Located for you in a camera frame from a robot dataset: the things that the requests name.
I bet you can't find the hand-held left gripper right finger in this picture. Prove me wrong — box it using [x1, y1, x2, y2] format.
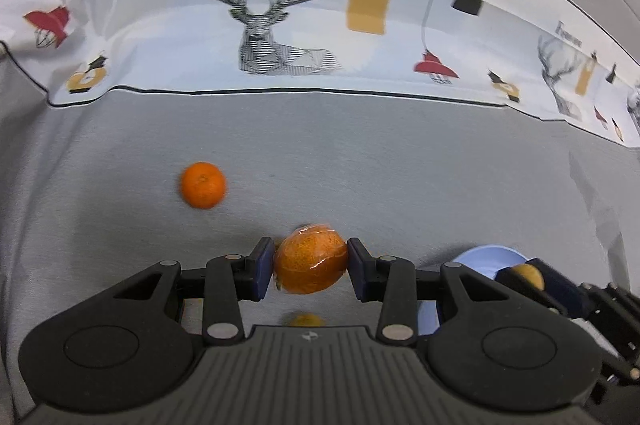
[346, 236, 521, 348]

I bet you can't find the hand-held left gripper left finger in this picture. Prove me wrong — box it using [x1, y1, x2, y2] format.
[107, 236, 276, 347]

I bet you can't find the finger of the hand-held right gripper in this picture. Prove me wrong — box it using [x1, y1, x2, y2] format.
[494, 267, 523, 292]
[536, 257, 588, 320]

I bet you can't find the yellow-brown longan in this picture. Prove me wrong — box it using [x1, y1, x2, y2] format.
[511, 263, 546, 292]

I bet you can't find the light blue plate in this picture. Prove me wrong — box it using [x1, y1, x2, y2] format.
[416, 244, 537, 337]

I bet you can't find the plastic-wrapped orange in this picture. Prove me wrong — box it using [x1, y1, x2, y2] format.
[273, 225, 349, 295]

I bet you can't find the orange mandarin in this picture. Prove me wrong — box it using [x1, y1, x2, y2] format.
[281, 312, 327, 329]
[179, 161, 228, 210]

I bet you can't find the deer and lamp printed cloth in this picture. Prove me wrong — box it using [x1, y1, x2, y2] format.
[0, 0, 640, 148]

